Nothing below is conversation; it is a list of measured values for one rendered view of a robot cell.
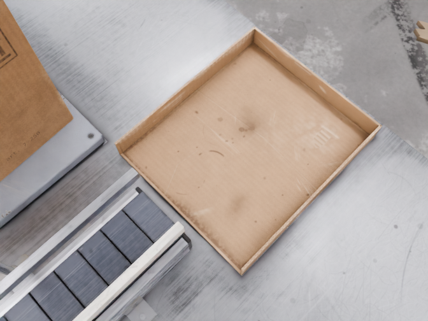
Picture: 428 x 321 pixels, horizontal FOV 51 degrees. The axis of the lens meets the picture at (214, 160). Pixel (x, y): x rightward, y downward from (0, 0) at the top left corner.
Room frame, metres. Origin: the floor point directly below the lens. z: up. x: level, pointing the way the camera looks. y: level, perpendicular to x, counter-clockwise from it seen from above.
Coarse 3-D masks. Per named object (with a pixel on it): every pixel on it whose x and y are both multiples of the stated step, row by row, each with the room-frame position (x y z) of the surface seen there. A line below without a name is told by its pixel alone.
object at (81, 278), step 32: (128, 224) 0.16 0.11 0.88; (160, 224) 0.16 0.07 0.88; (96, 256) 0.11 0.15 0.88; (128, 256) 0.11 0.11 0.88; (160, 256) 0.11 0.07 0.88; (64, 288) 0.07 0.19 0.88; (96, 288) 0.07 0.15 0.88; (128, 288) 0.08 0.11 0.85; (0, 320) 0.03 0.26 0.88; (32, 320) 0.03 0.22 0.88; (64, 320) 0.03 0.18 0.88
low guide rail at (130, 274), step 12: (180, 228) 0.14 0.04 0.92; (168, 240) 0.13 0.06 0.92; (156, 252) 0.11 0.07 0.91; (132, 264) 0.10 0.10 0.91; (144, 264) 0.10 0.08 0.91; (120, 276) 0.08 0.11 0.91; (132, 276) 0.08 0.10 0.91; (108, 288) 0.07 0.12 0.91; (120, 288) 0.07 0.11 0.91; (96, 300) 0.06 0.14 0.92; (108, 300) 0.06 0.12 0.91; (84, 312) 0.04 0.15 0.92; (96, 312) 0.04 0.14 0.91
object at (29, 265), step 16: (128, 176) 0.19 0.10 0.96; (112, 192) 0.17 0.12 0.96; (96, 208) 0.15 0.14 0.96; (80, 224) 0.13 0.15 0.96; (48, 240) 0.12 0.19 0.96; (64, 240) 0.12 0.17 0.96; (32, 256) 0.10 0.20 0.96; (48, 256) 0.10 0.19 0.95; (16, 272) 0.08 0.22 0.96; (0, 288) 0.06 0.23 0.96
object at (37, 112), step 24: (0, 0) 0.33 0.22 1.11; (0, 24) 0.32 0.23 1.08; (0, 48) 0.31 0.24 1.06; (24, 48) 0.32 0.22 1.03; (0, 72) 0.30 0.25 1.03; (24, 72) 0.31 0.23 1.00; (0, 96) 0.28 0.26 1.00; (24, 96) 0.30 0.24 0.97; (48, 96) 0.32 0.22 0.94; (0, 120) 0.27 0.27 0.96; (24, 120) 0.29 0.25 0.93; (48, 120) 0.30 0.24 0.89; (0, 144) 0.25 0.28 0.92; (24, 144) 0.27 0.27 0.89; (0, 168) 0.24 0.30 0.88
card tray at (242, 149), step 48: (240, 48) 0.47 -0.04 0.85; (192, 96) 0.38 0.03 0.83; (240, 96) 0.38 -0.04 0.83; (288, 96) 0.38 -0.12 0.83; (336, 96) 0.36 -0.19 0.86; (144, 144) 0.29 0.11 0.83; (192, 144) 0.30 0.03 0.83; (240, 144) 0.30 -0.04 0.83; (288, 144) 0.30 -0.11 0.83; (336, 144) 0.30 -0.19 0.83; (192, 192) 0.22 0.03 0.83; (240, 192) 0.22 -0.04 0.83; (288, 192) 0.22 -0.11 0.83; (240, 240) 0.15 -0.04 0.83
